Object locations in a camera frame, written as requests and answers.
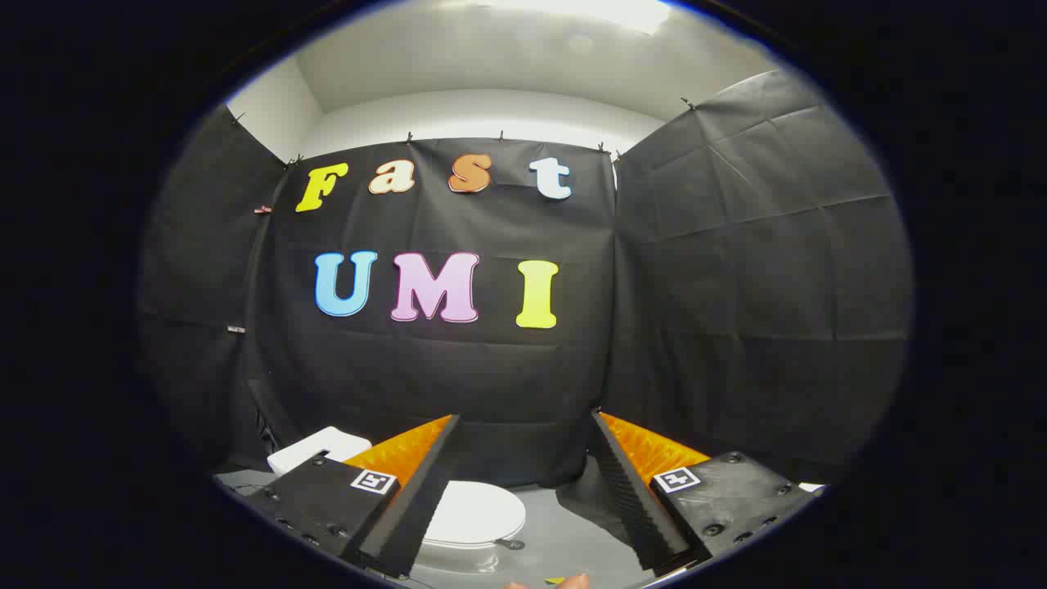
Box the black backdrop cloth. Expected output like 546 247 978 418
139 70 913 492

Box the white toilet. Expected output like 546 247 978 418
267 425 501 573

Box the white toilet lid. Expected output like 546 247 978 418
421 480 528 550

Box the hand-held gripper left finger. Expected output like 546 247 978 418
244 413 461 580

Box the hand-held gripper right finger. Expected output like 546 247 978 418
591 409 807 578

